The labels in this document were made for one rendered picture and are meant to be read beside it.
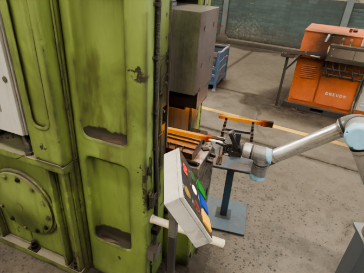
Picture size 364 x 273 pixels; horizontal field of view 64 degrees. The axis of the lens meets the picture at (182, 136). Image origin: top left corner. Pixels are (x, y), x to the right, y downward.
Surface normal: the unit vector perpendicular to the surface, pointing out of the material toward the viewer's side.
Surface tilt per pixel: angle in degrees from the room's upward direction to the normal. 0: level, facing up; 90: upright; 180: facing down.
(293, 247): 0
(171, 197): 30
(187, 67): 90
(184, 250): 90
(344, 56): 90
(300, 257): 0
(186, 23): 90
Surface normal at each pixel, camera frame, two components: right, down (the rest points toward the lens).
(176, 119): -0.37, 0.44
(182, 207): 0.06, 0.50
